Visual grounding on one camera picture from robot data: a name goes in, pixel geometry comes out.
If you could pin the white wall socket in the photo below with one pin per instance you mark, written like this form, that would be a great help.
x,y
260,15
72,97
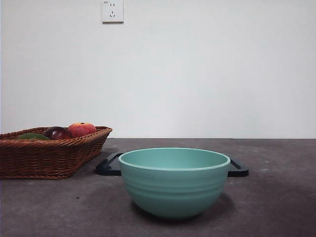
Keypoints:
x,y
112,11

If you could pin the brown wicker basket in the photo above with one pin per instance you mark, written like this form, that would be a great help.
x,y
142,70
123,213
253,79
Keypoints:
x,y
44,158

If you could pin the teal bowl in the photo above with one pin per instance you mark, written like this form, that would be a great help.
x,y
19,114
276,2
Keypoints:
x,y
174,190

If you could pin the black rectangular tray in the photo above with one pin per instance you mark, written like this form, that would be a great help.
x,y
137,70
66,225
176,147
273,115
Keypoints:
x,y
108,168

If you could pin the red yellow apple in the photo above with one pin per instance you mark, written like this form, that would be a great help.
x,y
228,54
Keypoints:
x,y
82,129

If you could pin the green avocado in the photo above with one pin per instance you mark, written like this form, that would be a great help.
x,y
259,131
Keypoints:
x,y
32,136

